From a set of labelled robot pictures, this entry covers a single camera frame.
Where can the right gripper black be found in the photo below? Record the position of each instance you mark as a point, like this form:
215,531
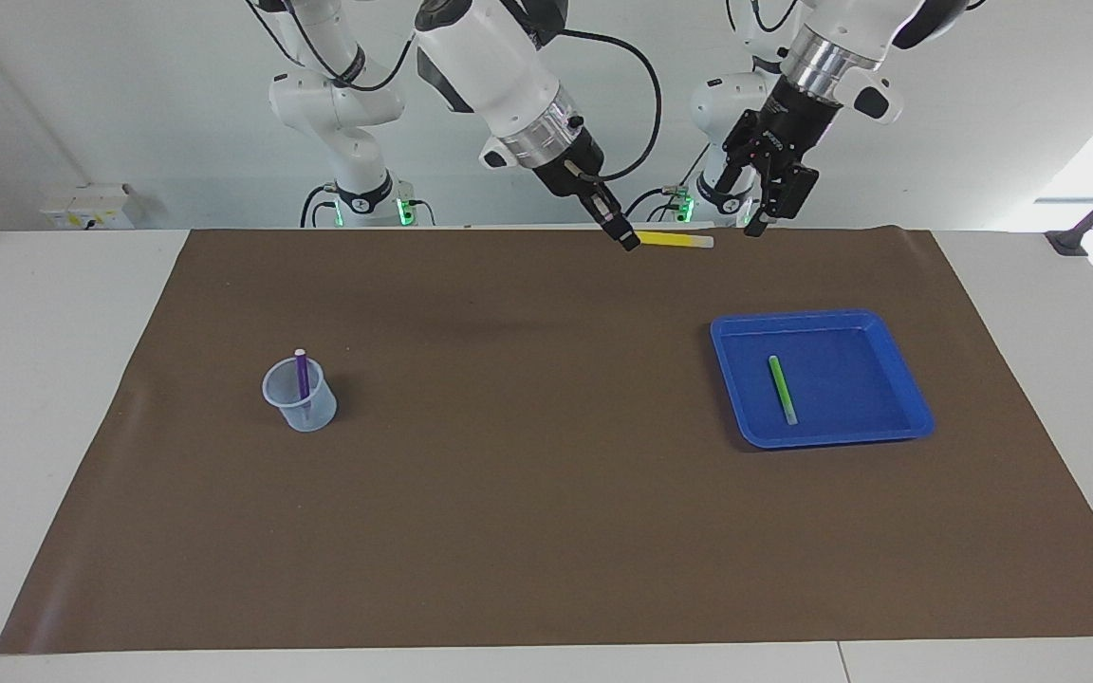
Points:
580,171

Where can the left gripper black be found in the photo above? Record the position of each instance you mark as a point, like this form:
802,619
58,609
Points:
788,128

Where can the yellow pen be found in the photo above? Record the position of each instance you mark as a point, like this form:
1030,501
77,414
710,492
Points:
675,239

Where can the green pen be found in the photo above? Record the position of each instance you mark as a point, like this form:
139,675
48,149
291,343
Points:
781,387

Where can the purple pen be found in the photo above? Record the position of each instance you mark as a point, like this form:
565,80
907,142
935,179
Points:
303,375

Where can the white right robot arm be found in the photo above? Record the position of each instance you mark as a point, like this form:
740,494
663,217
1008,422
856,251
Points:
499,66

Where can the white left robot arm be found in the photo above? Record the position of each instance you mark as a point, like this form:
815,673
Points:
850,24

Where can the blue plastic tray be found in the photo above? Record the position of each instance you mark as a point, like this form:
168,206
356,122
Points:
841,379

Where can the brown table mat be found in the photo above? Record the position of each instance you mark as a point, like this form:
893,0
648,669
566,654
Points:
509,522

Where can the translucent plastic cup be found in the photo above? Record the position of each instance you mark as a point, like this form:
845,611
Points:
305,413

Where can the white wall socket box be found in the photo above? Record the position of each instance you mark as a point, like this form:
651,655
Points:
91,207

